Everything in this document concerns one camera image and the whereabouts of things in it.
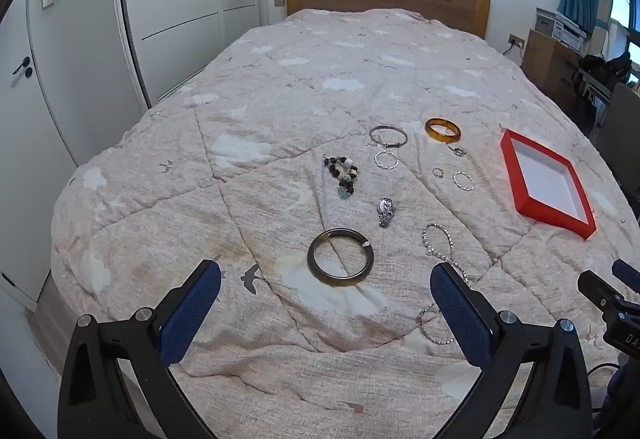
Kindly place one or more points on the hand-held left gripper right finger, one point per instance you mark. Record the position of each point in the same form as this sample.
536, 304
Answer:
462, 319

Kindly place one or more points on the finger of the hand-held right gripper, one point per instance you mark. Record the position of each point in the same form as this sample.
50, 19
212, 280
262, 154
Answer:
597, 289
627, 271

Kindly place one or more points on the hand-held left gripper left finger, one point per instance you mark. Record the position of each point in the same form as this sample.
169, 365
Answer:
192, 314

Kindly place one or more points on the red shallow box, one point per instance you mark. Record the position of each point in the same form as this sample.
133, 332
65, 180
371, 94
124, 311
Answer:
511, 174

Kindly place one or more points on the amber bangle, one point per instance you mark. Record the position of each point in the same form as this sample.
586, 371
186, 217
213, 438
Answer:
435, 135

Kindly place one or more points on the thin silver bangle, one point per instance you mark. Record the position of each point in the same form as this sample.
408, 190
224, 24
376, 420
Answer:
391, 146

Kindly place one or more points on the dark brown bangle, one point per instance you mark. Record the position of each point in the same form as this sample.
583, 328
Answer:
312, 261

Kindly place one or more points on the silver wristwatch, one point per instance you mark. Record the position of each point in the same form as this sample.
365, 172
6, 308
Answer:
385, 208

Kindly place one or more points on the grey chair back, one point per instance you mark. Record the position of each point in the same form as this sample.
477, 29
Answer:
620, 134

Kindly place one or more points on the small silver clasp ornament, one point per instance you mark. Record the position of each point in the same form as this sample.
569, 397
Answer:
456, 150

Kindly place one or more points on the black chair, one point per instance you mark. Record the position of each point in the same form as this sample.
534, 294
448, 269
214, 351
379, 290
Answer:
602, 69

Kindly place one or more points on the pink printed blanket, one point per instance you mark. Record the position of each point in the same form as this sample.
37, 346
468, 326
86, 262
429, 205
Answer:
280, 119

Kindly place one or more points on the wooden cabinet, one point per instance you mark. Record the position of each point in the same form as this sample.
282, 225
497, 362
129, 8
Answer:
547, 61

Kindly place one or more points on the white door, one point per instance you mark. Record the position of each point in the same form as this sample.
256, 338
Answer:
45, 144

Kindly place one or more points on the white printer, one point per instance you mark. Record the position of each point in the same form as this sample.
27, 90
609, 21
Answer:
557, 26

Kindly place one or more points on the wall power socket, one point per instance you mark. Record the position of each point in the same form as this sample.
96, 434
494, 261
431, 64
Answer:
516, 40

